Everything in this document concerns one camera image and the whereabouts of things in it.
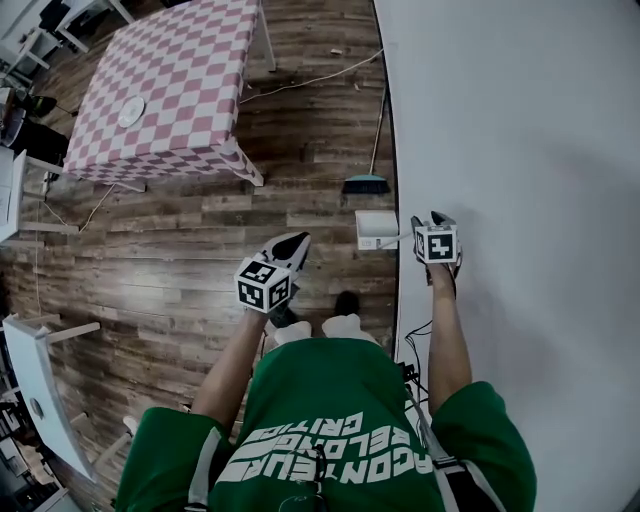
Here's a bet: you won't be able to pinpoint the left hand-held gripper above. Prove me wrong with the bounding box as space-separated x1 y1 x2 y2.
236 231 313 315

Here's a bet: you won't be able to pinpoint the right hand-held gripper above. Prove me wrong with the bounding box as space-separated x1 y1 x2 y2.
410 210 462 287

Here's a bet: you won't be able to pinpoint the white dustpan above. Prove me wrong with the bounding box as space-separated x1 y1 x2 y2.
354 209 417 251

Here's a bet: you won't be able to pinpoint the person's right forearm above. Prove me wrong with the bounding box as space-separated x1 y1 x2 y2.
427 263 474 415

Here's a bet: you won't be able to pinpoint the person's left forearm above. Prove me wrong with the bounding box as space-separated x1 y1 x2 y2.
191 308 267 417

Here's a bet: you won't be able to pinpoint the wooden floor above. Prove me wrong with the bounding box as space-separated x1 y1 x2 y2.
0 0 402 512

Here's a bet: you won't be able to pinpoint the teal broom with black bristles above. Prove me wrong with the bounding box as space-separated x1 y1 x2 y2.
341 87 391 196

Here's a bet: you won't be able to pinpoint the person's left leg white sock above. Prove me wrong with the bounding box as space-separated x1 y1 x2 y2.
271 319 315 347

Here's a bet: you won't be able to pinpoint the person's right leg black shoe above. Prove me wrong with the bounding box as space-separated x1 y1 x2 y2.
321 290 380 346

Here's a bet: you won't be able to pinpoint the person's green printed shirt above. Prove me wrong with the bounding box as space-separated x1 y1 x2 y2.
114 336 539 512

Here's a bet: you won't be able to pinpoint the pink white checkered tablecloth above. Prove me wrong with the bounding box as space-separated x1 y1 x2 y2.
62 0 265 189

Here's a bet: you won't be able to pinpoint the white round plate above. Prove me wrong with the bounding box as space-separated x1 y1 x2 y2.
118 96 147 127

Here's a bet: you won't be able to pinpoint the white table leg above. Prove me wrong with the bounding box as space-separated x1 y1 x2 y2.
256 0 278 72

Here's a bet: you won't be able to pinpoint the black bag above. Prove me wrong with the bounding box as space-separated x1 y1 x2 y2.
8 123 70 167

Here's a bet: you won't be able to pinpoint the white side table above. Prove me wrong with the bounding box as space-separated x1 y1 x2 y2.
0 147 81 247

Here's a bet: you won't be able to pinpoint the white table with wooden legs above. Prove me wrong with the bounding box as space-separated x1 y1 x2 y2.
1 311 102 483

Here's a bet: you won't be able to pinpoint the black cables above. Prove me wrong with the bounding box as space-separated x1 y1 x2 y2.
402 319 434 401

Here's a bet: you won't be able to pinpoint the thin white floor cable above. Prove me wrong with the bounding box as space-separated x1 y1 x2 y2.
239 47 386 106

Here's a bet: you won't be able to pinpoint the beige floor cable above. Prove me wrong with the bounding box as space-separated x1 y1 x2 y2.
78 181 117 234

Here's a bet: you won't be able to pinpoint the grey harness strap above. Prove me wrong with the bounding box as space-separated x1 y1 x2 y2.
186 425 223 512
402 384 494 512

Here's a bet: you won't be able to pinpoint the white desk frame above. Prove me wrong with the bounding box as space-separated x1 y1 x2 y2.
0 0 137 71

